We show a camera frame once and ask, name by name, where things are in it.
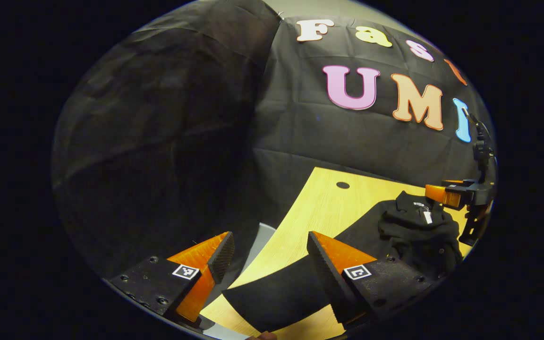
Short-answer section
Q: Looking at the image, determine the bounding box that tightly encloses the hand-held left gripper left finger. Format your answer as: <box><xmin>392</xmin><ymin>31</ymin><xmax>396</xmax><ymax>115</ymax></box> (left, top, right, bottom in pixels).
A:
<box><xmin>110</xmin><ymin>231</ymin><xmax>236</xmax><ymax>324</ymax></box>

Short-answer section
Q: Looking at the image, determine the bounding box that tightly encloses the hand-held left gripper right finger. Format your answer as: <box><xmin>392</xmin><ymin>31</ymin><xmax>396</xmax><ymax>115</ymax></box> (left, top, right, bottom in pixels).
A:
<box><xmin>306</xmin><ymin>230</ymin><xmax>435</xmax><ymax>326</ymax></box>

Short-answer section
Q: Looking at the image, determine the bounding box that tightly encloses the black button shirt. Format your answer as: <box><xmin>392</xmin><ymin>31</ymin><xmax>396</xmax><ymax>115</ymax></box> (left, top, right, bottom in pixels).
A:
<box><xmin>222</xmin><ymin>191</ymin><xmax>464</xmax><ymax>333</ymax></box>

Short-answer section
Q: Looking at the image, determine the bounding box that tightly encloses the black backdrop cloth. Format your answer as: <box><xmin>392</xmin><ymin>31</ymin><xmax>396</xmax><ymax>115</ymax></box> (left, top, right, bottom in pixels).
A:
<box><xmin>51</xmin><ymin>0</ymin><xmax>494</xmax><ymax>284</ymax></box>

